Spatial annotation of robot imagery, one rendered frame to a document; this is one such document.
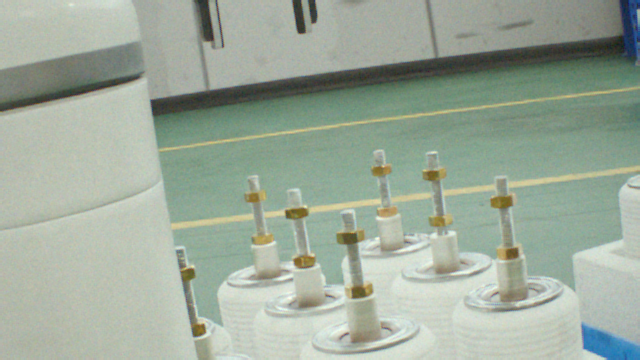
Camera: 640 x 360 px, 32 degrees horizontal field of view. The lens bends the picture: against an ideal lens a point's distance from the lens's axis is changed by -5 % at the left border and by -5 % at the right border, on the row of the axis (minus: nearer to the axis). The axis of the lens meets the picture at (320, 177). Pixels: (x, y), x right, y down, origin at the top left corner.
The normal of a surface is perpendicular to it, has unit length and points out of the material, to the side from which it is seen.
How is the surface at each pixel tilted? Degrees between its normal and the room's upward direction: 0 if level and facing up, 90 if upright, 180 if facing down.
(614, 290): 90
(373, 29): 90
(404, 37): 90
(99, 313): 90
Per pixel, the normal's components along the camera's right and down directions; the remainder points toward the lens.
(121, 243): 0.76, -0.02
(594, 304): -0.92, 0.20
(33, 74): 0.54, 0.04
